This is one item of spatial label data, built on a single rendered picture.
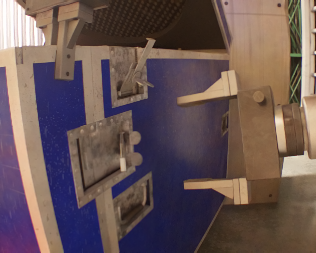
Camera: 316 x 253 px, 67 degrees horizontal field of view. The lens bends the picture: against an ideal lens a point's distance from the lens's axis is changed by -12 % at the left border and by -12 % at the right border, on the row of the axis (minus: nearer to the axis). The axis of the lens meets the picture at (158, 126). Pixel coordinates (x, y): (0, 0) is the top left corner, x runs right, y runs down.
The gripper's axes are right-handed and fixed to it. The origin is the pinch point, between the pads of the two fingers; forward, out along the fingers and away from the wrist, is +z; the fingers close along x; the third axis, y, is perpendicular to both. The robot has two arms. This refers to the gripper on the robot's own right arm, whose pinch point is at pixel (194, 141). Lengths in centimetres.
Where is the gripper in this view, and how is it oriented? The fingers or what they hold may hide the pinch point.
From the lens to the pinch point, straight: 42.9
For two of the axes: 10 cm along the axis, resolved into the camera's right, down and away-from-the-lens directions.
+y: -4.8, -0.7, -8.7
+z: -8.7, 1.3, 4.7
